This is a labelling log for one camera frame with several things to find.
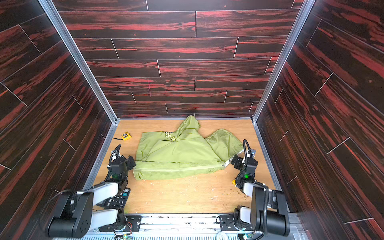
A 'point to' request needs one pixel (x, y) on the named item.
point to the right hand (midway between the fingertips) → (246, 156)
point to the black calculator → (118, 201)
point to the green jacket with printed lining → (184, 151)
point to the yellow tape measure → (124, 136)
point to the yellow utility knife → (234, 182)
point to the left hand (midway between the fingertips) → (123, 158)
